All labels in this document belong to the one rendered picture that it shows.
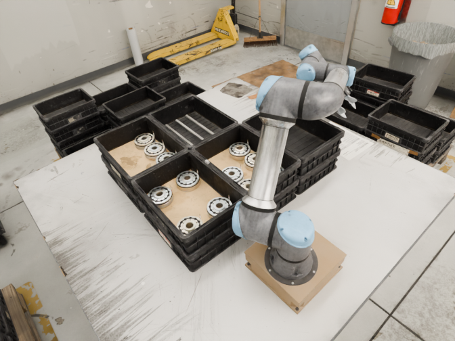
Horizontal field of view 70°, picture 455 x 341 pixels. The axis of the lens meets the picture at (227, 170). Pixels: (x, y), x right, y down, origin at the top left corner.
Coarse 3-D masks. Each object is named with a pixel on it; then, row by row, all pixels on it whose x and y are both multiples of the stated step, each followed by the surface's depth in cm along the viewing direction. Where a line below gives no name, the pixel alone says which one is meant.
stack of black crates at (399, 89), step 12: (360, 72) 265; (372, 72) 271; (384, 72) 265; (396, 72) 258; (360, 84) 254; (372, 84) 246; (384, 84) 263; (396, 84) 262; (408, 84) 241; (360, 96) 259; (372, 96) 254; (384, 96) 246; (396, 96) 240; (408, 96) 253
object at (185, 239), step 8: (184, 152) 145; (192, 152) 145; (168, 160) 142; (200, 160) 140; (152, 168) 138; (144, 176) 136; (136, 184) 132; (232, 184) 128; (144, 192) 128; (240, 192) 125; (240, 200) 122; (152, 208) 124; (232, 208) 119; (160, 216) 119; (216, 216) 117; (224, 216) 118; (168, 224) 116; (208, 224) 114; (176, 232) 113; (192, 232) 112; (200, 232) 114; (184, 240) 111
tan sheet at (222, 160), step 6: (228, 150) 160; (216, 156) 157; (222, 156) 157; (228, 156) 157; (216, 162) 154; (222, 162) 154; (228, 162) 153; (234, 162) 153; (240, 162) 153; (222, 168) 150; (246, 174) 147
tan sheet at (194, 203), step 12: (180, 192) 141; (192, 192) 140; (204, 192) 140; (216, 192) 139; (180, 204) 136; (192, 204) 135; (204, 204) 135; (168, 216) 131; (180, 216) 131; (204, 216) 130
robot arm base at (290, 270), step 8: (272, 248) 117; (272, 256) 116; (280, 256) 109; (312, 256) 115; (272, 264) 114; (280, 264) 110; (288, 264) 108; (296, 264) 108; (304, 264) 109; (312, 264) 114; (280, 272) 112; (288, 272) 110; (296, 272) 111; (304, 272) 111
